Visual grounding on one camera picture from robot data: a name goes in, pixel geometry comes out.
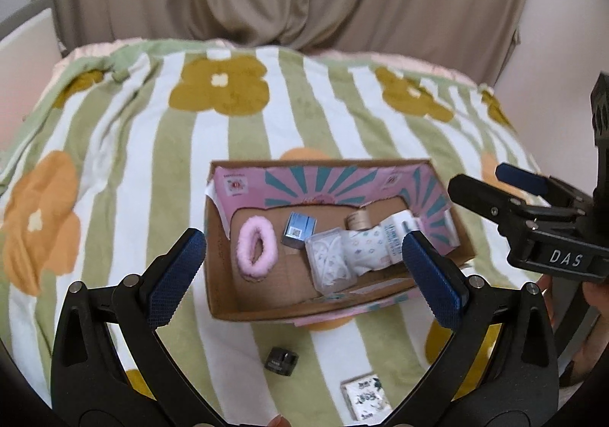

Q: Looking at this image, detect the white tissue packet black print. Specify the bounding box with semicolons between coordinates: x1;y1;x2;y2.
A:
341;373;392;421

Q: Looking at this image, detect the white patterned socks pack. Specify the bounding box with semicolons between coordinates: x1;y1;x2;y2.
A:
341;210;423;277

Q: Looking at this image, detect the beige round tape roll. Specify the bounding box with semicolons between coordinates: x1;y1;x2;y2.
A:
345;208;373;231

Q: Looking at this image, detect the clear plastic cotton swab box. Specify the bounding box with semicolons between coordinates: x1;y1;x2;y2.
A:
304;228;357;296

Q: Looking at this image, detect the black cosmetic jar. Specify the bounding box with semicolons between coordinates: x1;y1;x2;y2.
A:
264;347;298;376

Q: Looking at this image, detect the pink teal cardboard box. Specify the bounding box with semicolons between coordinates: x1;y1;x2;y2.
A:
204;160;475;322

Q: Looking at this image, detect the small blue carton box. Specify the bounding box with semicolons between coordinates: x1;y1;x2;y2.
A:
281;211;317;249

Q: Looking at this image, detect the pink fluffy scrunchie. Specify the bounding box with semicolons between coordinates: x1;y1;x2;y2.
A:
235;216;279;281

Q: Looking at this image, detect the person right hand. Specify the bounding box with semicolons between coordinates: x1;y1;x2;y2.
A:
537;273;609;385

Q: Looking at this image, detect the person left hand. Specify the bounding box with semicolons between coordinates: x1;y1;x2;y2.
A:
267;414;291;427

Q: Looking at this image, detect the green striped floral blanket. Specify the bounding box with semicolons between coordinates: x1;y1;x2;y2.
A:
1;40;537;426

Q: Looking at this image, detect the pink bed sheet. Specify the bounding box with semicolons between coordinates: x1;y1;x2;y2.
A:
51;37;477;88

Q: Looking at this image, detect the white bed headboard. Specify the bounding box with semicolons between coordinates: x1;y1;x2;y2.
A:
0;0;64;150

